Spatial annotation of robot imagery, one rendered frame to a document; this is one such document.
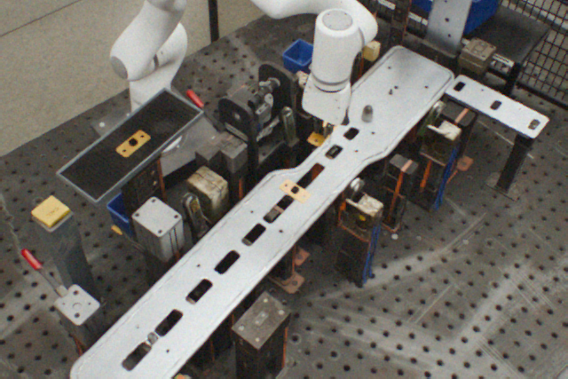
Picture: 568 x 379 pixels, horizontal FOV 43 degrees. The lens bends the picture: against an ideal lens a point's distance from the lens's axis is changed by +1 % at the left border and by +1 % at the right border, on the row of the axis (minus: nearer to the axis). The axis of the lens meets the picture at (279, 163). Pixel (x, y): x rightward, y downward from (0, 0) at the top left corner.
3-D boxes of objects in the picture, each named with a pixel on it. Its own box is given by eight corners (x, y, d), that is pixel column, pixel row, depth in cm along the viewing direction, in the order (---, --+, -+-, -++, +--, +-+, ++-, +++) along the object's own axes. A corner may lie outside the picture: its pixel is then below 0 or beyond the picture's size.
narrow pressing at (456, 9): (454, 56, 221) (483, -37, 194) (422, 40, 225) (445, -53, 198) (455, 55, 221) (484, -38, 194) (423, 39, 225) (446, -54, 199)
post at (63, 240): (86, 322, 195) (50, 234, 160) (67, 306, 197) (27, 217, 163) (107, 302, 198) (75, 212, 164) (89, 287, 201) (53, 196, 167)
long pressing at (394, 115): (132, 439, 148) (131, 438, 146) (59, 374, 156) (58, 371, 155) (459, 76, 217) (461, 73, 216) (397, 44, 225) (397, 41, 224)
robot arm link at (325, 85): (302, 71, 149) (301, 81, 151) (338, 88, 146) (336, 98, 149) (322, 49, 153) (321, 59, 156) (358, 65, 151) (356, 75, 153)
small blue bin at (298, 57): (302, 84, 253) (303, 66, 247) (280, 72, 257) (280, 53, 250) (319, 67, 259) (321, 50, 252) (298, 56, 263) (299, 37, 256)
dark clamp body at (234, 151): (238, 247, 211) (234, 168, 181) (204, 224, 216) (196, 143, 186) (260, 224, 216) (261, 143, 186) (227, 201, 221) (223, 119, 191)
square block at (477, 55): (457, 139, 239) (485, 60, 211) (437, 128, 242) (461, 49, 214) (469, 126, 243) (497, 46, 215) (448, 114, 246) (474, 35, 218)
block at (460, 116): (445, 189, 226) (466, 131, 204) (415, 171, 230) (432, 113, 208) (460, 171, 231) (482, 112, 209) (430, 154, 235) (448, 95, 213)
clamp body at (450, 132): (430, 219, 219) (455, 147, 192) (398, 200, 223) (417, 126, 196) (445, 201, 223) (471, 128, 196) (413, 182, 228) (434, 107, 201)
